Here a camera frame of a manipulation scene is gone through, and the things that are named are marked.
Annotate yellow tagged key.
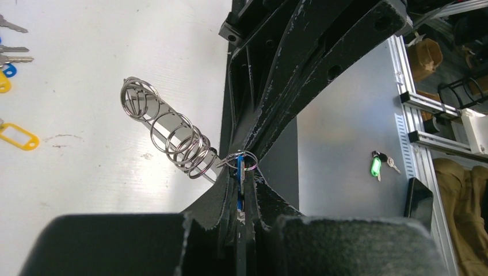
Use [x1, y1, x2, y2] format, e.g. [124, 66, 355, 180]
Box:
[1, 120, 40, 151]

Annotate green tagged keys on floor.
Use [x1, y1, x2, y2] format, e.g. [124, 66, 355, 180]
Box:
[370, 151, 401, 182]

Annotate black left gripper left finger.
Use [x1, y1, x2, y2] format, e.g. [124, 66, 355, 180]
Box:
[20, 168, 235, 275]

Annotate right white slotted bracket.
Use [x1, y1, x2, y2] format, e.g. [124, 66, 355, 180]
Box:
[394, 113, 417, 178]

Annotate aluminium frame rails outside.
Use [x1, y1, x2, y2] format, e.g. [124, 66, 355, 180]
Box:
[390, 1, 487, 275]

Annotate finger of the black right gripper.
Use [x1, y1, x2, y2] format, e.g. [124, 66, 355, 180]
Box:
[227, 0, 344, 153]
[247, 1, 407, 158]

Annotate blue tagged key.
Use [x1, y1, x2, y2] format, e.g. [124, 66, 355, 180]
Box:
[0, 44, 29, 53]

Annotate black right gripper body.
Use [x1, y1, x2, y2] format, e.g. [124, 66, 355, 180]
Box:
[219, 0, 298, 47]

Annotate black tagged key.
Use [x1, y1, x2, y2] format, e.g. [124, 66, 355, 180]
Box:
[0, 14, 28, 33]

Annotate blue capped silver key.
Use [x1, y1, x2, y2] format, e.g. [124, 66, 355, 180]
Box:
[237, 153, 245, 221]

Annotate brown cloth outside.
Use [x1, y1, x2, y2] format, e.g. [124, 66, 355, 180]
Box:
[433, 158, 487, 275]

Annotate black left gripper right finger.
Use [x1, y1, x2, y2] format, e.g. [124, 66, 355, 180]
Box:
[243, 171, 448, 275]

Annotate yellow capped key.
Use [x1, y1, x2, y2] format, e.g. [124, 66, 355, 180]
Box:
[1, 54, 34, 94]

